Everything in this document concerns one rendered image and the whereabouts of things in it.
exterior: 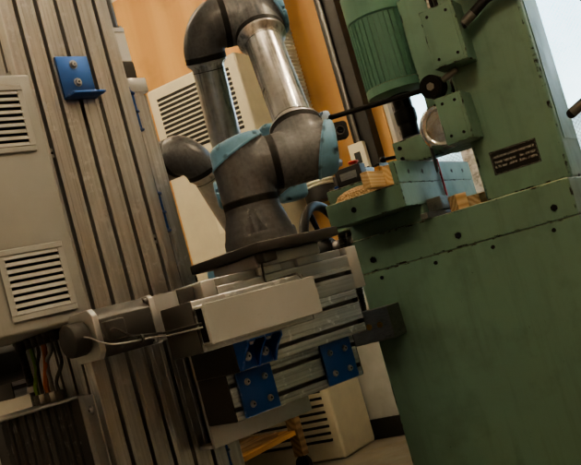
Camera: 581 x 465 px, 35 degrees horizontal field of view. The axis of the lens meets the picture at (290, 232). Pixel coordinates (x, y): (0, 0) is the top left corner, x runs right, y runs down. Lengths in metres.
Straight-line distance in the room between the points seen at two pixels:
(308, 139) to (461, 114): 0.55
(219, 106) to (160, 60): 2.52
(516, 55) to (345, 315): 0.83
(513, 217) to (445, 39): 0.47
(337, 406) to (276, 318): 2.36
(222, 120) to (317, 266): 0.47
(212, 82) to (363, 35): 0.56
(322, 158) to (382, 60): 0.69
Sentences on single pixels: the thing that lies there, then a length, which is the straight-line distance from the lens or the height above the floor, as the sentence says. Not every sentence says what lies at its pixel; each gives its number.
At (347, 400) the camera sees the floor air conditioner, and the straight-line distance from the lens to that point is 4.02.
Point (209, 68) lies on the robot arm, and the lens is 2.14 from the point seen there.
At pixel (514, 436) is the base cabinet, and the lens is 2.32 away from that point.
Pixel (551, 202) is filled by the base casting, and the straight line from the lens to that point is 2.21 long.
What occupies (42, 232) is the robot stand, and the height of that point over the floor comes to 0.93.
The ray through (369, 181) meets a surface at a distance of 2.15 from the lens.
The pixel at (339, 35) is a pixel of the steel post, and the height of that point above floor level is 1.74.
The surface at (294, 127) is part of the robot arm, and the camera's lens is 1.88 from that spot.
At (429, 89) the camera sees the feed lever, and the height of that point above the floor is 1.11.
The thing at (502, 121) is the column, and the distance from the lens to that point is 2.35.
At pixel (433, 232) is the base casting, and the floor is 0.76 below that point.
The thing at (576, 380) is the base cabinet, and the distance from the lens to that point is 2.25.
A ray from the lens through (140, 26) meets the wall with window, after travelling 4.75.
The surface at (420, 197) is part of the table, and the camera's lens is 2.32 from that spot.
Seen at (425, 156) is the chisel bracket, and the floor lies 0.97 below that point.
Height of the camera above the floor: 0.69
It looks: 4 degrees up
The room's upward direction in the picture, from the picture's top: 15 degrees counter-clockwise
